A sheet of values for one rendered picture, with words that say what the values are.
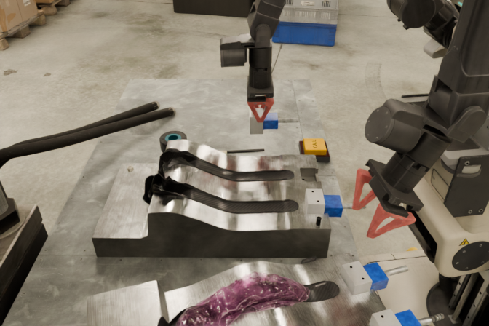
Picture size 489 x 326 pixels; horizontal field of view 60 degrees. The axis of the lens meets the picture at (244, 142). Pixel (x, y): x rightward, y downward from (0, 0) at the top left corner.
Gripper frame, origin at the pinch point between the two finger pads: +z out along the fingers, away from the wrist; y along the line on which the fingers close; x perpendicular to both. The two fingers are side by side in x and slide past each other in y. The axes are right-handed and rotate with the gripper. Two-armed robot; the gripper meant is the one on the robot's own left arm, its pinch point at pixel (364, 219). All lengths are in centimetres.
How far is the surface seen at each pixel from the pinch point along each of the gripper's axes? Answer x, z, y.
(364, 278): 5.3, 10.0, 3.8
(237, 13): 73, 73, -420
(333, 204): 4.1, 8.2, -13.8
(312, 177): 5.8, 12.0, -28.4
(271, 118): -4.2, 8.0, -44.6
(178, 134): -22, 29, -57
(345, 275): 3.2, 12.3, 1.8
